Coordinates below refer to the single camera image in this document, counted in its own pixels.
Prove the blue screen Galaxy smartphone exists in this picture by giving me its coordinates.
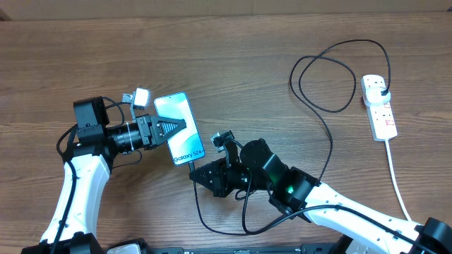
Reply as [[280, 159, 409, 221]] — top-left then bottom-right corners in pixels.
[[154, 92, 205, 165]]

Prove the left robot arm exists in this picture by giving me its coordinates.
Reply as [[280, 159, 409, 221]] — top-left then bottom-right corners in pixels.
[[22, 97, 186, 253]]

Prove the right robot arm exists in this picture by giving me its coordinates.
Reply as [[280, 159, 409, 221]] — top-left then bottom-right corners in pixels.
[[189, 138, 451, 253]]

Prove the white charger plug adapter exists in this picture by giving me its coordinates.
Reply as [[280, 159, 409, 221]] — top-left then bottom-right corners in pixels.
[[363, 87, 391, 107]]

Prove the white power strip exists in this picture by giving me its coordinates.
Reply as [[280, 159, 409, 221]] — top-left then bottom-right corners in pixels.
[[361, 74, 398, 142]]

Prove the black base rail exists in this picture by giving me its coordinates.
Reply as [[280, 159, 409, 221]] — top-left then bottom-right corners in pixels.
[[105, 243, 343, 254]]

